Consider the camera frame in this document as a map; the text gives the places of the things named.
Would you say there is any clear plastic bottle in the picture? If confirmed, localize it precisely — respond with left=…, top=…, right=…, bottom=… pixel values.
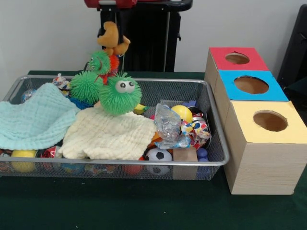
left=153, top=103, right=182, bottom=141

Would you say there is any dark green table cloth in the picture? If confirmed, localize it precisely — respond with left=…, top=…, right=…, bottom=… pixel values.
left=0, top=69, right=307, bottom=230

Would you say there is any silver wire mesh bin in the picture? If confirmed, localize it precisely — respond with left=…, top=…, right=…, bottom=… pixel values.
left=0, top=74, right=230, bottom=181

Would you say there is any black upright panel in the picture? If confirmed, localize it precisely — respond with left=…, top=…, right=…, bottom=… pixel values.
left=277, top=3, right=307, bottom=83

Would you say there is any green spiky rubber ball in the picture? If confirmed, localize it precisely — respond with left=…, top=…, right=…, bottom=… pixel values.
left=98, top=73, right=142, bottom=116
left=70, top=70, right=104, bottom=102

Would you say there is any cream muslin cloth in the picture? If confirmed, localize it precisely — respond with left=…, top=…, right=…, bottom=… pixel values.
left=57, top=106, right=158, bottom=161

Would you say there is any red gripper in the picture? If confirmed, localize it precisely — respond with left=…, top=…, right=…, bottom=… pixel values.
left=83, top=0, right=138, bottom=45

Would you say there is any wooden box with three holes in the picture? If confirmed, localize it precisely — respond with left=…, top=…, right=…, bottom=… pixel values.
left=204, top=46, right=302, bottom=195

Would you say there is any crumpled colourful patterned paper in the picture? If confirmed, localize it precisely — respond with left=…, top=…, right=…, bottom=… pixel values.
left=179, top=119, right=212, bottom=150

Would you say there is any yellow tennis-style ball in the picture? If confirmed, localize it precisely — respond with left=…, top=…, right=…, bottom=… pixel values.
left=171, top=104, right=193, bottom=123

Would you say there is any flattened clear bottle, blue label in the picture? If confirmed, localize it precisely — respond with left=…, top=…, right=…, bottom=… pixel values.
left=154, top=136, right=192, bottom=150

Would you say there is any mint green muslin cloth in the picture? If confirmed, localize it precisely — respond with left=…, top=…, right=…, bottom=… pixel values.
left=0, top=82, right=81, bottom=150

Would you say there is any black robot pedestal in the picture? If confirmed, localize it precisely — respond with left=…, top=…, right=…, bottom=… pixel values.
left=92, top=0, right=194, bottom=72

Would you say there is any orange plush toy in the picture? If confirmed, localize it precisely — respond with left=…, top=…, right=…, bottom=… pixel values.
left=96, top=21, right=131, bottom=56

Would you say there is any small black and white football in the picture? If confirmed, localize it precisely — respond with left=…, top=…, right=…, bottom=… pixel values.
left=143, top=148, right=173, bottom=175

